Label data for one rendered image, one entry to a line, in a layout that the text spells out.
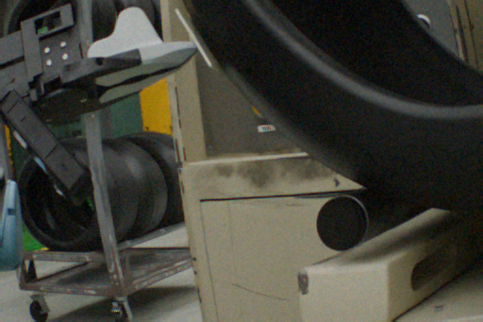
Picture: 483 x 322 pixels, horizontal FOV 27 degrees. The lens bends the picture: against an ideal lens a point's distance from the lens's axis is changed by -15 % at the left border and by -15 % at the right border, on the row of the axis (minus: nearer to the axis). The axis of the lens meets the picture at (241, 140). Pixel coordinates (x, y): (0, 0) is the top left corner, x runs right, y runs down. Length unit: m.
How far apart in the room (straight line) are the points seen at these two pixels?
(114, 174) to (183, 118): 2.89
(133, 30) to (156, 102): 9.97
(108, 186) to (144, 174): 0.44
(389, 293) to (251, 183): 0.90
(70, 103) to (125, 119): 10.75
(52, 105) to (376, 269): 0.30
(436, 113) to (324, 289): 0.19
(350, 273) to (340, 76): 0.16
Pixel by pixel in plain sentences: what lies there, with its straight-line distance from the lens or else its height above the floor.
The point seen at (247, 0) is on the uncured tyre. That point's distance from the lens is 0.88.
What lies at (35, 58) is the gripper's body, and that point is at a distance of 0.90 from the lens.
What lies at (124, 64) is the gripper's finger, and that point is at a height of 1.04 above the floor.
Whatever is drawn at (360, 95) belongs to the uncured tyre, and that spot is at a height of 1.00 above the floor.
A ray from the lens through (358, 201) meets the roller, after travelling 0.88.
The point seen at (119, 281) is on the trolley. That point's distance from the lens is 4.61.
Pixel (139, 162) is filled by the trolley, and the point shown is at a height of 0.71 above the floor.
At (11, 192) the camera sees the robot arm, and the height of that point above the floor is 0.93.
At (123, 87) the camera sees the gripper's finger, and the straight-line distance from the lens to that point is 0.92.
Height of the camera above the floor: 1.02
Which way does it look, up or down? 3 degrees down
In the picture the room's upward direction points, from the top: 7 degrees counter-clockwise
